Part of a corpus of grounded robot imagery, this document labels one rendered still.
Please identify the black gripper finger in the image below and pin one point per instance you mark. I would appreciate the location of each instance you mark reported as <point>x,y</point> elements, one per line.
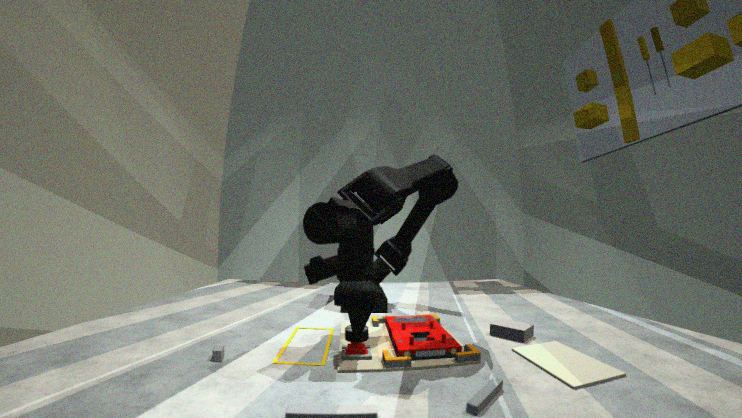
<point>359,316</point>

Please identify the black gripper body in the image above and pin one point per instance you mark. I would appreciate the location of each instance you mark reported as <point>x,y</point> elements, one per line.
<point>358,288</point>

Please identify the black and grey toy wheel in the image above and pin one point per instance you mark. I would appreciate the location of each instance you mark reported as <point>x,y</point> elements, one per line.
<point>350,338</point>

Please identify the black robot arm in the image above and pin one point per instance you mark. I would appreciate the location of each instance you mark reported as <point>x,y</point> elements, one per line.
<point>384,190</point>

